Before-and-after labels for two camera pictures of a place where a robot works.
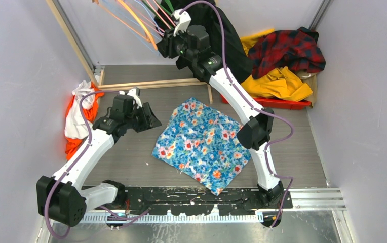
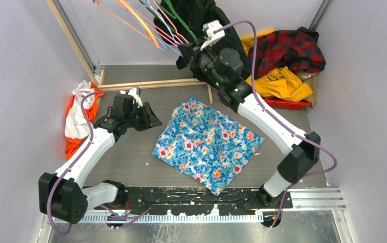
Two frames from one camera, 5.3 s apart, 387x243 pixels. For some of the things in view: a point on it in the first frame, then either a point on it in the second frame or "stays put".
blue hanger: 138,37 -> 166,23
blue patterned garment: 202,146 stays put
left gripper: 149,121 stays put
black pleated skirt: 237,59 stays put
